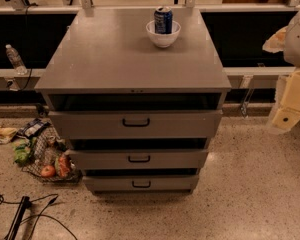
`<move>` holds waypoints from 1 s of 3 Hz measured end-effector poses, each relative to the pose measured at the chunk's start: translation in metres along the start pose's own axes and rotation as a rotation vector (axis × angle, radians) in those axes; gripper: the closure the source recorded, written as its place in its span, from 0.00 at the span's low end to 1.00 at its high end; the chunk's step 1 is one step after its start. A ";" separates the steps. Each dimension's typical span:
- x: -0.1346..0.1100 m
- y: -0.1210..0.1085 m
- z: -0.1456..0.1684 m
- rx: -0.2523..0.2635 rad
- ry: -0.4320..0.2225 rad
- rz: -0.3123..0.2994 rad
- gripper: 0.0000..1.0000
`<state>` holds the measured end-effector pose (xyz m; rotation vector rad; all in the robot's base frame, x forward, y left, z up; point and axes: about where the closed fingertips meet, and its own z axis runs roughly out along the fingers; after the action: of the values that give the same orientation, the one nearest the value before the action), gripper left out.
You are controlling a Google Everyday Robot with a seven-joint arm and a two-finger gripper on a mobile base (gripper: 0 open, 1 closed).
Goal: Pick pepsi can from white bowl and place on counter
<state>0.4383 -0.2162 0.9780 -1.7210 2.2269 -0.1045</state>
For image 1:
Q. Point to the white bowl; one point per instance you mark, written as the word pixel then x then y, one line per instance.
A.
pixel 163 40

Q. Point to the yellow cloth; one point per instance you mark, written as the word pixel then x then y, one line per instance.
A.
pixel 7 134

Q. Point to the orange chip bag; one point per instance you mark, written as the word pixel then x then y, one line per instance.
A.
pixel 63 166

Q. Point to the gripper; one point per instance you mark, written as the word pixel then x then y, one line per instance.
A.
pixel 298 42

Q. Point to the grey drawer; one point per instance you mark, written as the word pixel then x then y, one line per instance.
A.
pixel 142 183
pixel 140 159
pixel 135 125

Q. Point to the bottom grey drawer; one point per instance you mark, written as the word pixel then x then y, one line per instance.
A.
pixel 142 183

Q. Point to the blue pepsi can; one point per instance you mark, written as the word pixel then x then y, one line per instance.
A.
pixel 163 18

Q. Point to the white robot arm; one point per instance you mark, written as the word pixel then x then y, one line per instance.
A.
pixel 287 40

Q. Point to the clear plastic water bottle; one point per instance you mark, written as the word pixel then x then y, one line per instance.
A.
pixel 16 60

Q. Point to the red apple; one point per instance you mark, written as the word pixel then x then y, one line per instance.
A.
pixel 48 171

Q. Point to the grey drawer cabinet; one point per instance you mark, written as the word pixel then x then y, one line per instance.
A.
pixel 107 63

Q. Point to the middle grey drawer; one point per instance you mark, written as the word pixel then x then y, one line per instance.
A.
pixel 140 159

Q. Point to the blue snack bag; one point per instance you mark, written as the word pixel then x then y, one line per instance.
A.
pixel 32 128

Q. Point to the top grey drawer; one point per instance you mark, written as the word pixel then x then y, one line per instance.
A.
pixel 135 125

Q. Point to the green snack bag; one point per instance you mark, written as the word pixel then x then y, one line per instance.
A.
pixel 23 150

